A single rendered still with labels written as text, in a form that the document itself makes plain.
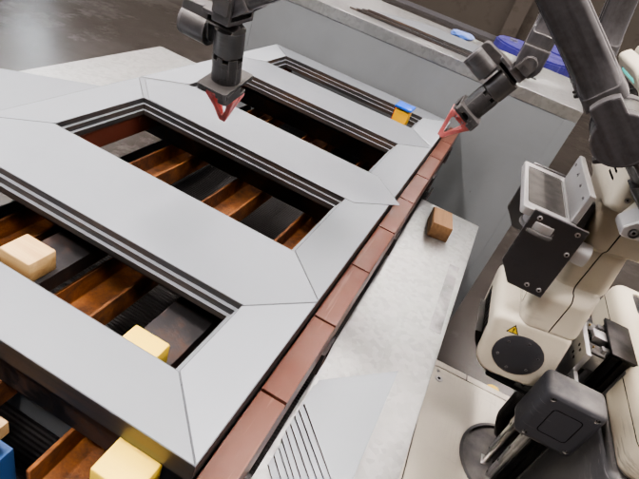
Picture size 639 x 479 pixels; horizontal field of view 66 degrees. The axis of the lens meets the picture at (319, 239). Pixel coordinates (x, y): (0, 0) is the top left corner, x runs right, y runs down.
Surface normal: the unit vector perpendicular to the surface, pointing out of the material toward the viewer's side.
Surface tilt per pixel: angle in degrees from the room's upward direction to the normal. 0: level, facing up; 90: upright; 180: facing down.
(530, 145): 90
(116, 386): 0
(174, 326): 0
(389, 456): 0
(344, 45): 90
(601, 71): 88
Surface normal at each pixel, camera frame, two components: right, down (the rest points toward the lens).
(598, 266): -0.35, 0.45
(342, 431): 0.29, -0.78
